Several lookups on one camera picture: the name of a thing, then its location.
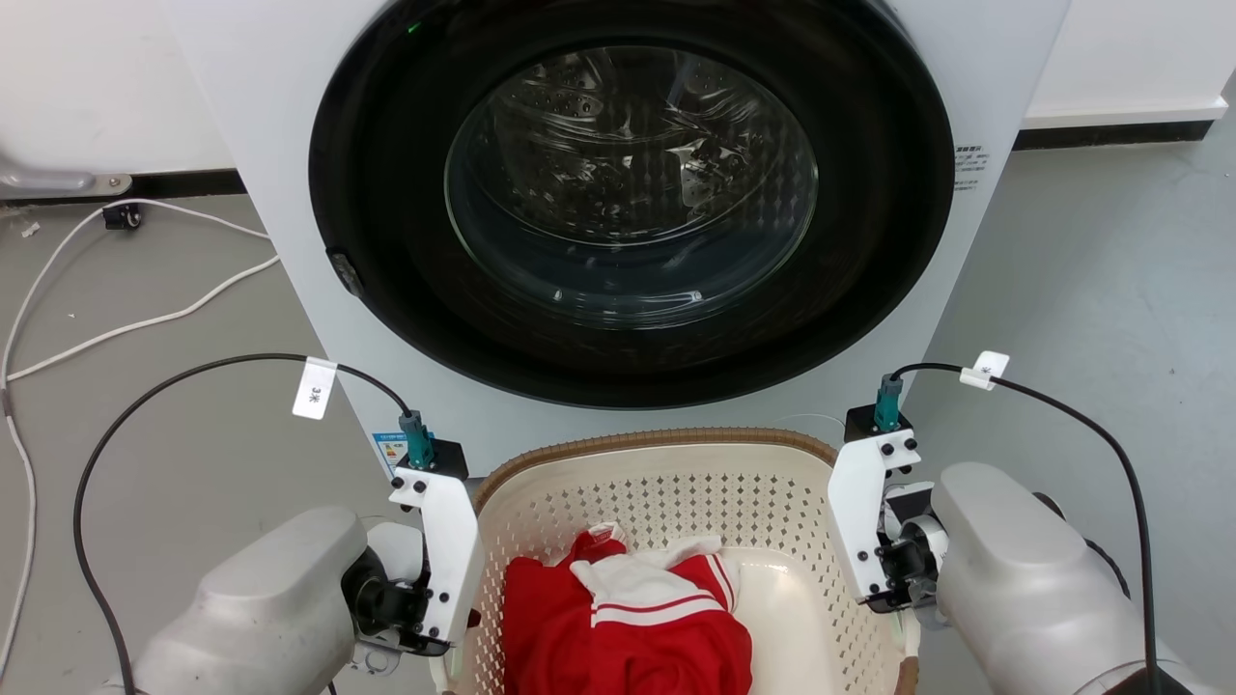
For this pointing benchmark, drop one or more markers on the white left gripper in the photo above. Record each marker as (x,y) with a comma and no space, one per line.
(452,550)

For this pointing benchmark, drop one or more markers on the white front-load washing machine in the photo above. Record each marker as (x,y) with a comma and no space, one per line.
(270,145)

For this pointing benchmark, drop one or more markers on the red and white garment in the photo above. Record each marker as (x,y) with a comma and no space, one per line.
(618,656)

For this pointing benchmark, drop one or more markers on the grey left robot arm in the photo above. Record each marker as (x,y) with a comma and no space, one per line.
(261,598)

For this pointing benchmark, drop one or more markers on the round black glass washer door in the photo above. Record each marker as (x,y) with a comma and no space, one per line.
(386,193)

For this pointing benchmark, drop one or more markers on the grey metal floor bracket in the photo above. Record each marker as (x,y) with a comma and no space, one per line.
(48,180)

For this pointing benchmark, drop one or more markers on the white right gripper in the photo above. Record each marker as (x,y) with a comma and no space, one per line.
(855,502)

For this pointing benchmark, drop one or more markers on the white text sticker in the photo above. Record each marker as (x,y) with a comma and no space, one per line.
(969,166)

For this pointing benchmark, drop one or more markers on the cream perforated laundry basket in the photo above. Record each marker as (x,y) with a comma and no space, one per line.
(657,492)

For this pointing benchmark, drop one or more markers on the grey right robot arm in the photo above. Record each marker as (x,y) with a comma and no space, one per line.
(1014,579)

